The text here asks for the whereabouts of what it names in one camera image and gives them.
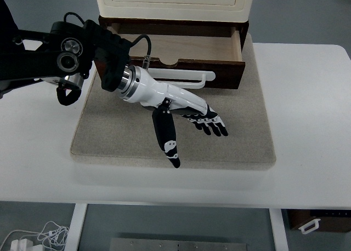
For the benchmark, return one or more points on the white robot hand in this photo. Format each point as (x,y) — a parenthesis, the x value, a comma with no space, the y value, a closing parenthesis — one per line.
(137,85)

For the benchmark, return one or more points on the dark wood drawer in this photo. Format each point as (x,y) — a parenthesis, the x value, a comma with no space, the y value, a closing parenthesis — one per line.
(222,55)

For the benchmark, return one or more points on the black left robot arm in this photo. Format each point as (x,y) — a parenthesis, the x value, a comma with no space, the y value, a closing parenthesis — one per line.
(64,57)

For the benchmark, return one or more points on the cream upper cabinet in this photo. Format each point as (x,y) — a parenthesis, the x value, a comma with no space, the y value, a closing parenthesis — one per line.
(192,10)

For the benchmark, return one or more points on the beige fabric pad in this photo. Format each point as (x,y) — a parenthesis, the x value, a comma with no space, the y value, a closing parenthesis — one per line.
(112,131)

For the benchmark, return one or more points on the white table leg right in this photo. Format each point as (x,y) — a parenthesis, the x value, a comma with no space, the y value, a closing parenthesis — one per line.
(278,229)

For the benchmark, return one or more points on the white table leg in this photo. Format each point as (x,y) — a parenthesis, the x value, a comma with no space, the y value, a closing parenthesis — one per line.
(278,229)
(76,226)

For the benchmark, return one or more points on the white table leg left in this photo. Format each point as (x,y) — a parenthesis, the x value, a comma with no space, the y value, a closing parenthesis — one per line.
(76,226)

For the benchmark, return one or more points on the white power adapter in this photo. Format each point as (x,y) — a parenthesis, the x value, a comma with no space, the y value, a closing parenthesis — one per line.
(21,245)

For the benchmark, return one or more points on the white drawer handle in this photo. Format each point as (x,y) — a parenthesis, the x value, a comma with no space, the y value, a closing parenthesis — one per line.
(186,79)

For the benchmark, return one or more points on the wooden box with white handle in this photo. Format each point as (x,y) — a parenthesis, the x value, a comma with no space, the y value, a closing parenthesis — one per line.
(324,220)

